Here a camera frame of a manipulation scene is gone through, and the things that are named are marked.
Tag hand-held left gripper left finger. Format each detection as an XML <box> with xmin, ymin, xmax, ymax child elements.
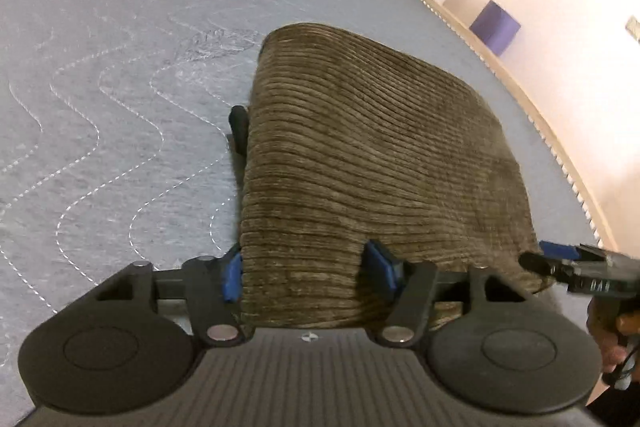
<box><xmin>95</xmin><ymin>246</ymin><xmax>251</xmax><ymax>349</ymax></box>

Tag person's right hand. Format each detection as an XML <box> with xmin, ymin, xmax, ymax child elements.
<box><xmin>586</xmin><ymin>297</ymin><xmax>638</xmax><ymax>375</ymax></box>

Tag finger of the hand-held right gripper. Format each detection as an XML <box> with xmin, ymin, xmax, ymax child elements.
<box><xmin>519</xmin><ymin>252</ymin><xmax>573</xmax><ymax>283</ymax></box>
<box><xmin>539</xmin><ymin>241</ymin><xmax>608</xmax><ymax>262</ymax></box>

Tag brown corduroy pants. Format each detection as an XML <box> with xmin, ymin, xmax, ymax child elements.
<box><xmin>227</xmin><ymin>23</ymin><xmax>556</xmax><ymax>330</ymax></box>

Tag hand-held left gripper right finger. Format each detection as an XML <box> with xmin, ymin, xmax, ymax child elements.
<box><xmin>362</xmin><ymin>239</ymin><xmax>531</xmax><ymax>348</ymax></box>

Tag black cable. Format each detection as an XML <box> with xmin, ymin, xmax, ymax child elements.
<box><xmin>602</xmin><ymin>347</ymin><xmax>640</xmax><ymax>390</ymax></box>

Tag grey quilted mattress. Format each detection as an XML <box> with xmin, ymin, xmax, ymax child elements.
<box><xmin>0</xmin><ymin>0</ymin><xmax>616</xmax><ymax>418</ymax></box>

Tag purple yoga mat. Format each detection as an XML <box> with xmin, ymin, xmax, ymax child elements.
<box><xmin>469</xmin><ymin>0</ymin><xmax>522</xmax><ymax>56</ymax></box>

